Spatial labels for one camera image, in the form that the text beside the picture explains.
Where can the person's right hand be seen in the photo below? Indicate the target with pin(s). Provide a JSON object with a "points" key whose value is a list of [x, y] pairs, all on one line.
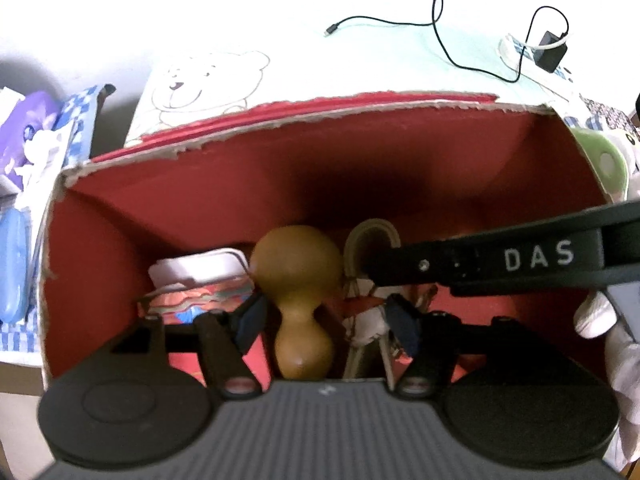
{"points": [[595, 317]]}

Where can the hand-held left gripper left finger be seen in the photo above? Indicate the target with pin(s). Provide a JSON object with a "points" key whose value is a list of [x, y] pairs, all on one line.
{"points": [[252, 319]]}

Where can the white plush toy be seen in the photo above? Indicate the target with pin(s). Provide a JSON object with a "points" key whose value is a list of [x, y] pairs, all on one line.
{"points": [[631, 160]]}

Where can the blue glasses case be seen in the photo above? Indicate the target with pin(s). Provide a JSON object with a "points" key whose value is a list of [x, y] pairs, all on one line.
{"points": [[12, 265]]}

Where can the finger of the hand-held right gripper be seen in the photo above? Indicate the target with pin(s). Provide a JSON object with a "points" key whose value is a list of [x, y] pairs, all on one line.
{"points": [[410, 262]]}

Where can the brown wooden gourd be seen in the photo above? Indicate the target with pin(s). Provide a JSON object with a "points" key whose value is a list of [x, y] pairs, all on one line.
{"points": [[295, 270]]}

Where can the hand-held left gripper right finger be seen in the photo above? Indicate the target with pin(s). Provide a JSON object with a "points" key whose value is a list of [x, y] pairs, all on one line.
{"points": [[402, 325]]}

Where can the purple tissue pack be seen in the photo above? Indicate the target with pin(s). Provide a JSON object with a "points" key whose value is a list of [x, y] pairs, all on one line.
{"points": [[27, 135]]}

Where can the white power strip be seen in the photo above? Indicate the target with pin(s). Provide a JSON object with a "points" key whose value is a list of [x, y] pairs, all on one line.
{"points": [[515, 50]]}

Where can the red white patterned charm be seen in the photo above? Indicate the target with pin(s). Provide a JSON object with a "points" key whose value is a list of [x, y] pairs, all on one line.
{"points": [[370, 317]]}

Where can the dark woven mat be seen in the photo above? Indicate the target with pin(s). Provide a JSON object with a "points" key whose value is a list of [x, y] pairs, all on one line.
{"points": [[612, 112]]}

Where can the red cardboard box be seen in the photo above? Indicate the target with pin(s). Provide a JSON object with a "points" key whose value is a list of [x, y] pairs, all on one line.
{"points": [[350, 170]]}

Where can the green mushroom plush toy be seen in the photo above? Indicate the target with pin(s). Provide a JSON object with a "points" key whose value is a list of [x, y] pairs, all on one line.
{"points": [[600, 165]]}

